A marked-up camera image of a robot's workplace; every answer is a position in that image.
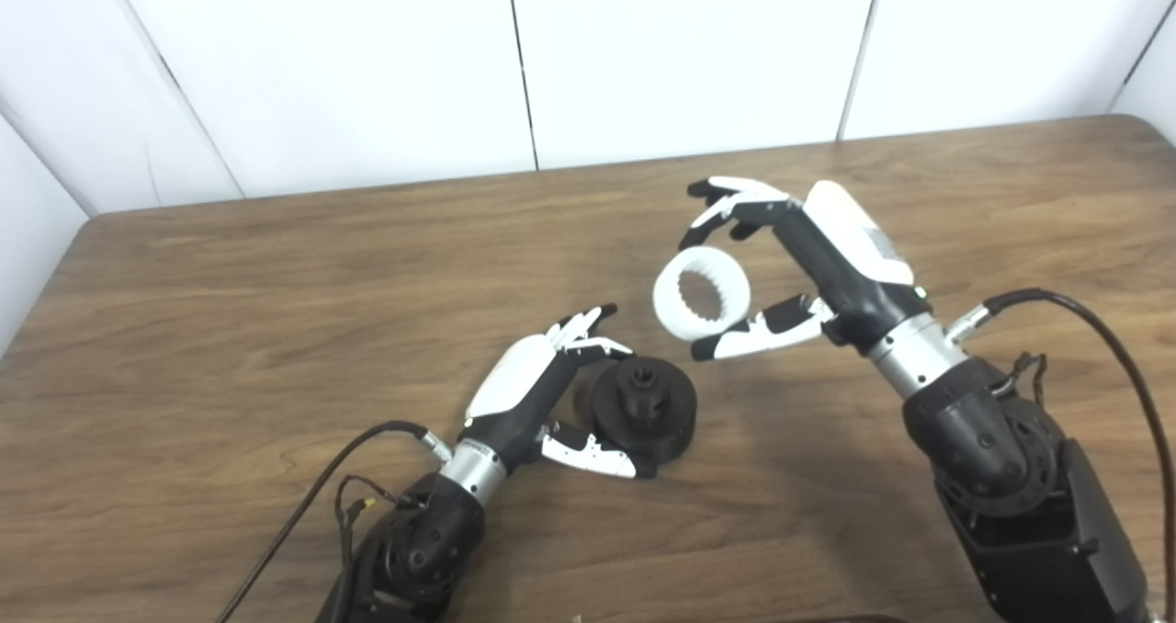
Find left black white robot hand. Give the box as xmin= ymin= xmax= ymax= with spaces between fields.
xmin=462 ymin=304 xmax=658 ymax=480

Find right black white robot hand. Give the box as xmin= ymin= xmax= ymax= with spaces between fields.
xmin=679 ymin=176 xmax=929 ymax=362

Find round black plastic part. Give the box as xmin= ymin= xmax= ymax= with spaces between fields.
xmin=591 ymin=356 xmax=698 ymax=465

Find white plastic ring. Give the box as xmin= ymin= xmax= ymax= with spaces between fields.
xmin=652 ymin=246 xmax=752 ymax=344

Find left thick black wrist cable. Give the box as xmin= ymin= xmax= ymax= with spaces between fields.
xmin=216 ymin=421 xmax=453 ymax=623

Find thick black wrist cable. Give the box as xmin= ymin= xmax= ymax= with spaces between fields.
xmin=946 ymin=289 xmax=1176 ymax=623
xmin=216 ymin=421 xmax=453 ymax=623

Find right thick black wrist cable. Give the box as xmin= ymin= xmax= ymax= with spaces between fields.
xmin=946 ymin=289 xmax=1176 ymax=623

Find left thin braided wire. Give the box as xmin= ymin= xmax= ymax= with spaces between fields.
xmin=333 ymin=474 xmax=414 ymax=623

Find thin braided wire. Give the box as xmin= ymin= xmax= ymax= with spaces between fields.
xmin=1006 ymin=352 xmax=1050 ymax=408
xmin=333 ymin=474 xmax=414 ymax=623

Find right thin braided wire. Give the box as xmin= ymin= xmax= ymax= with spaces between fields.
xmin=1006 ymin=352 xmax=1050 ymax=408

